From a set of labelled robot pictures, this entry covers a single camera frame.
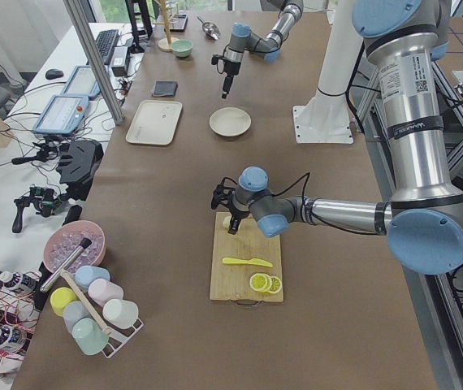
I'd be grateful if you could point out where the far teach pendant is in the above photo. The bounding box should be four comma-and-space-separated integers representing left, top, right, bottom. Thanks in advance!
62, 65, 101, 100

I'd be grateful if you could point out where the black keyboard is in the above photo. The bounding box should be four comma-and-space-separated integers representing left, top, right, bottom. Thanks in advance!
95, 29, 119, 65

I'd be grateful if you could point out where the white cup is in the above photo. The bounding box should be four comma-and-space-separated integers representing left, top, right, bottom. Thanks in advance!
102, 299, 139, 329

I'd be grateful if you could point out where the yellow cup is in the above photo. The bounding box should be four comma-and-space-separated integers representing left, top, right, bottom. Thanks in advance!
50, 287, 78, 317

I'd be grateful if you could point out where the cream round plate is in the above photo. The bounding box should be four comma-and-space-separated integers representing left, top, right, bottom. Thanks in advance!
209, 107, 252, 137

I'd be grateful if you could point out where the white steamed bun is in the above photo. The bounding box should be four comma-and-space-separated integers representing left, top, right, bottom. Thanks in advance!
223, 215, 232, 229

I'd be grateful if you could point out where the pink bowl of ice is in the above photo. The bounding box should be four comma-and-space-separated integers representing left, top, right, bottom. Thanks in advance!
43, 220, 106, 274

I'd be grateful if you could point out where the cream rectangular tray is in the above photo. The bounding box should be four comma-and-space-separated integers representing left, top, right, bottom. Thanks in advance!
125, 100, 183, 146

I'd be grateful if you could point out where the mint green bowl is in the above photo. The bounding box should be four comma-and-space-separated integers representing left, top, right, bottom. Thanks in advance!
171, 39, 193, 59

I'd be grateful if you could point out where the near teach pendant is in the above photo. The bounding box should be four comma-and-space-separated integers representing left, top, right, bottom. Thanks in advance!
32, 94, 89, 136

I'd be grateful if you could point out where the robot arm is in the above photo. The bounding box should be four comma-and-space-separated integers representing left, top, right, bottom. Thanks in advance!
211, 0, 304, 99
211, 1, 463, 275

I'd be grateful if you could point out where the blue cup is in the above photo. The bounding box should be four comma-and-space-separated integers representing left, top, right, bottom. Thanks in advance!
74, 265, 110, 291

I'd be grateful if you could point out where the teach pendant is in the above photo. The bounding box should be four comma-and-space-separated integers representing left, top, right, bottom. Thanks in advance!
62, 65, 101, 100
32, 94, 89, 136

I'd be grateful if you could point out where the pink cup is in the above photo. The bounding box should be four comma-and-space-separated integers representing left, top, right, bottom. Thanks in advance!
88, 278, 123, 307

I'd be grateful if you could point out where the mint green cup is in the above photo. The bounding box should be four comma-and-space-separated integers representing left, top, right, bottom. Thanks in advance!
71, 318, 109, 356

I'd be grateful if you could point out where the metal ice scoop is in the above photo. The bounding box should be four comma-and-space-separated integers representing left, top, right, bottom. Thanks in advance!
39, 238, 92, 293

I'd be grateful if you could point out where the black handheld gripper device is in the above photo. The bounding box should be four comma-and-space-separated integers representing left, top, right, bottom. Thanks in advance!
11, 185, 65, 233

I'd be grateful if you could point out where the yellow plastic knife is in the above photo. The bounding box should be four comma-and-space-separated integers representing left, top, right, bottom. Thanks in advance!
222, 257, 273, 268

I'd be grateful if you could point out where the wooden cutting board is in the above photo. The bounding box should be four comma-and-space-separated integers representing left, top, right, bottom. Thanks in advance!
210, 212, 284, 303

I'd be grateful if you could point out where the white cup rack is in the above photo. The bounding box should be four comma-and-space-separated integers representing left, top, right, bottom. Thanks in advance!
102, 318, 144, 358

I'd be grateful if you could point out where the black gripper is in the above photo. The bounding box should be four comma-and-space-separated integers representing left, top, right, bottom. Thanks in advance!
211, 54, 240, 99
210, 184, 249, 235

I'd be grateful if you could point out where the grey cup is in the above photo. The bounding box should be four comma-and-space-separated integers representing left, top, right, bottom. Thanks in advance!
63, 301, 91, 334

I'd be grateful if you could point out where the aluminium frame post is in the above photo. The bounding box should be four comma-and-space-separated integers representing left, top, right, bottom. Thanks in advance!
63, 0, 123, 125

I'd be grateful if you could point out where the metal scoop on table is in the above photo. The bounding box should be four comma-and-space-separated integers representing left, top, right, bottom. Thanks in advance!
197, 16, 221, 41

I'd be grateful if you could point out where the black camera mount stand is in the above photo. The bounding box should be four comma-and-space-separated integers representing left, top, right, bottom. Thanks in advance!
56, 140, 104, 202

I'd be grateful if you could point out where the grey folded cloth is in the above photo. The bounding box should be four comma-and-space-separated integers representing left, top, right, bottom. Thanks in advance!
151, 80, 178, 98

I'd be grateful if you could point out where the black computer mouse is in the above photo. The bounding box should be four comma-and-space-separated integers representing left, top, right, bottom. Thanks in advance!
45, 68, 64, 80

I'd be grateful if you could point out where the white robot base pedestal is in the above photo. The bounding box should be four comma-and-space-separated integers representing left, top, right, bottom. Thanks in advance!
292, 0, 363, 144

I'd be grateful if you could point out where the wooden mug tree stand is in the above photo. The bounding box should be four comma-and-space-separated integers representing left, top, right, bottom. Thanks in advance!
154, 0, 179, 52

